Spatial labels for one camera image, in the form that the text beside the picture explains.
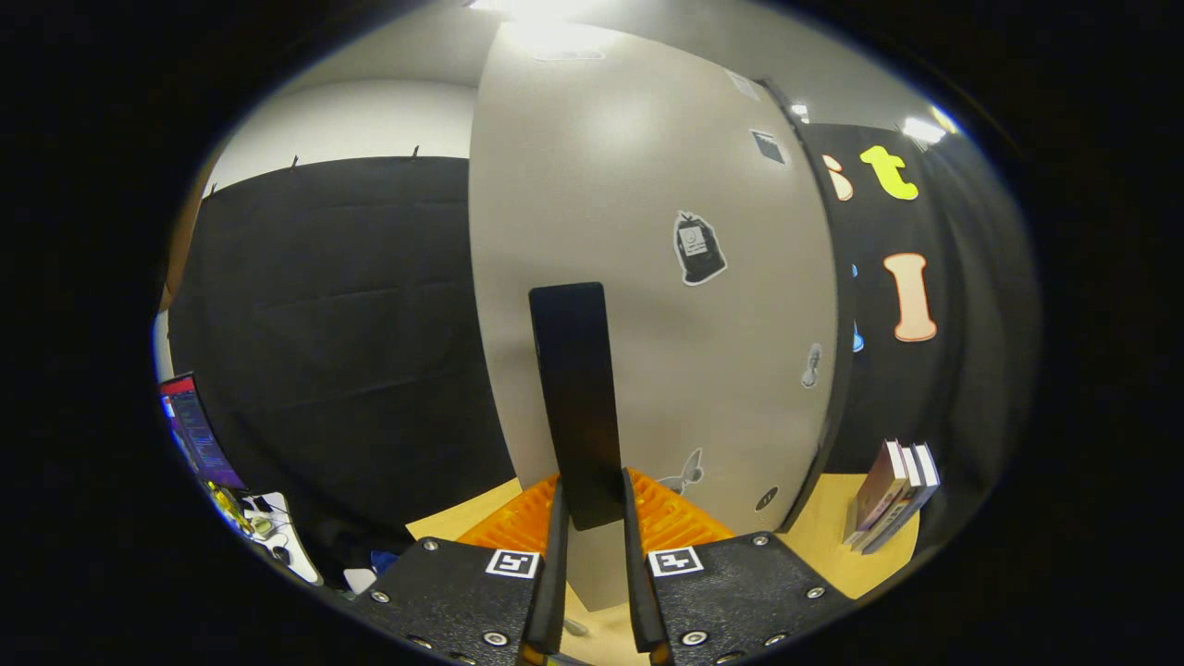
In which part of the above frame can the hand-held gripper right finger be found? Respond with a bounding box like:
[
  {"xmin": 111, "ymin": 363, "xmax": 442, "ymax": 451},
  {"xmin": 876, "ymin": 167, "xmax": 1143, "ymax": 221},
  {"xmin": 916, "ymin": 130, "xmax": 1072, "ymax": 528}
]
[{"xmin": 622, "ymin": 468, "xmax": 857, "ymax": 666}]

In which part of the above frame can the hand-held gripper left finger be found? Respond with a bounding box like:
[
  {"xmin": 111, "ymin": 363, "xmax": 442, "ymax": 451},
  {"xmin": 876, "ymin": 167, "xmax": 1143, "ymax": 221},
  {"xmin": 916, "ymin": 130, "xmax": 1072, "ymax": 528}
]
[{"xmin": 350, "ymin": 475, "xmax": 571, "ymax": 666}]

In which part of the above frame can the black door handle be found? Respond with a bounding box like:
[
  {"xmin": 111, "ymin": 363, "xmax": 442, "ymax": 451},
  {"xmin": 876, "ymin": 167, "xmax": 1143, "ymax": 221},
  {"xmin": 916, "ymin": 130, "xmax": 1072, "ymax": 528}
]
[{"xmin": 528, "ymin": 282, "xmax": 626, "ymax": 532}]

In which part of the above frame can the beige cabinet door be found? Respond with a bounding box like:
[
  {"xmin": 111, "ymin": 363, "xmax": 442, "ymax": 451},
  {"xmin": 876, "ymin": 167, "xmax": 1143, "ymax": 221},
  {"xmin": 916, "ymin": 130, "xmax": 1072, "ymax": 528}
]
[{"xmin": 467, "ymin": 20, "xmax": 845, "ymax": 611}]

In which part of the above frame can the white spine book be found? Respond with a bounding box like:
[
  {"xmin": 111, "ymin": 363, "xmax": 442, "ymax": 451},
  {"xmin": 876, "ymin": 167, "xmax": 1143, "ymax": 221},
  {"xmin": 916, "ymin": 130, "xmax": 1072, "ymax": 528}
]
[{"xmin": 856, "ymin": 444, "xmax": 926, "ymax": 553}]

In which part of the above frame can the white cluttered desk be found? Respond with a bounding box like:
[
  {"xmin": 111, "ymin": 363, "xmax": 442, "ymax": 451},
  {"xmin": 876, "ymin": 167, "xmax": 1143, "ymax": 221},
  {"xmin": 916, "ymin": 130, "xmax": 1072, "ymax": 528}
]
[{"xmin": 205, "ymin": 481, "xmax": 323, "ymax": 586}]

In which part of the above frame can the blue cover book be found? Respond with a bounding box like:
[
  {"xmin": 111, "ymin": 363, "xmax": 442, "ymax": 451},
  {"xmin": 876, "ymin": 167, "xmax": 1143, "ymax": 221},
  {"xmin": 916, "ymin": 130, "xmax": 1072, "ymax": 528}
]
[{"xmin": 865, "ymin": 443, "xmax": 943, "ymax": 556}]

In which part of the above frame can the dark grey cabinet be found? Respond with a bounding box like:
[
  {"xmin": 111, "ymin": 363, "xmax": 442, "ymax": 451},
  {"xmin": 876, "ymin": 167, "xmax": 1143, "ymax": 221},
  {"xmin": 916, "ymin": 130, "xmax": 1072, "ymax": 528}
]
[{"xmin": 758, "ymin": 76, "xmax": 859, "ymax": 536}]

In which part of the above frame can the black backdrop cloth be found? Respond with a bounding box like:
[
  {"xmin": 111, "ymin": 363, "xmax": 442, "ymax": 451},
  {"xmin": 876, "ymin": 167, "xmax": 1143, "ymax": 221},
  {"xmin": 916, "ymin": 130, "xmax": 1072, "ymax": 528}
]
[{"xmin": 157, "ymin": 120, "xmax": 1042, "ymax": 593}]

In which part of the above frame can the computer monitor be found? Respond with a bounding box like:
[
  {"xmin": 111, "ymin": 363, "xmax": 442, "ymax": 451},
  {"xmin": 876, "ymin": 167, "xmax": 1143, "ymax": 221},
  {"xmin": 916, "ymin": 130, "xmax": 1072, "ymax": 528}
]
[{"xmin": 157, "ymin": 373, "xmax": 247, "ymax": 491}]

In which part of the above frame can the long ceiling light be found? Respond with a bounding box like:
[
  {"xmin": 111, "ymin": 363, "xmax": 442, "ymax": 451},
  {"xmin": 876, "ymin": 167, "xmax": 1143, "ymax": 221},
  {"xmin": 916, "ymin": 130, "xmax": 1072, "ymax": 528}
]
[{"xmin": 902, "ymin": 105, "xmax": 963, "ymax": 145}]

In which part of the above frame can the wide ceiling light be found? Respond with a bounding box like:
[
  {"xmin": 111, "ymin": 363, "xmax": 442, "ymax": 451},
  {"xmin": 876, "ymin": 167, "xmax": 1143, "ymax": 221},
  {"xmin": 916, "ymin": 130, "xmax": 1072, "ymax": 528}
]
[{"xmin": 467, "ymin": 0, "xmax": 602, "ymax": 24}]

